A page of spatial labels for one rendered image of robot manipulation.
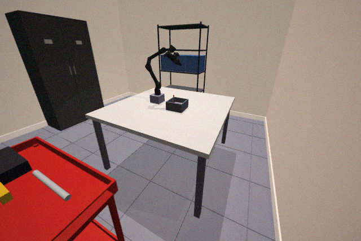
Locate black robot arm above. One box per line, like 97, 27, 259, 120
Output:
145, 45, 179, 95

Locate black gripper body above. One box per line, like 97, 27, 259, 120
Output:
169, 54, 179, 64

